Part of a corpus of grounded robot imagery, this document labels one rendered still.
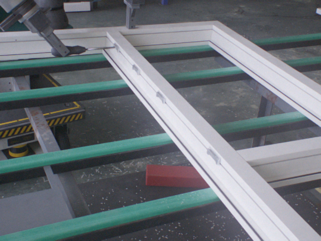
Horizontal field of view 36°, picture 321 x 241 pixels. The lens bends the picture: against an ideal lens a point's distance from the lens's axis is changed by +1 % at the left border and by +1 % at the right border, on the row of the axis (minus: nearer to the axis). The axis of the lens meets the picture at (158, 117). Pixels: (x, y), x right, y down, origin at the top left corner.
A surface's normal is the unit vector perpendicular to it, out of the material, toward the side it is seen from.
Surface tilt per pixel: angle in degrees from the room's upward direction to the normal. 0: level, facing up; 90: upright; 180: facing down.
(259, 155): 0
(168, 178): 90
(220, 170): 90
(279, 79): 90
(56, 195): 0
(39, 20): 71
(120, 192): 0
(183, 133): 90
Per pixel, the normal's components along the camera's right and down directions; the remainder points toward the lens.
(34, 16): 0.39, 0.15
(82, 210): 0.07, -0.88
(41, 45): 0.38, 0.47
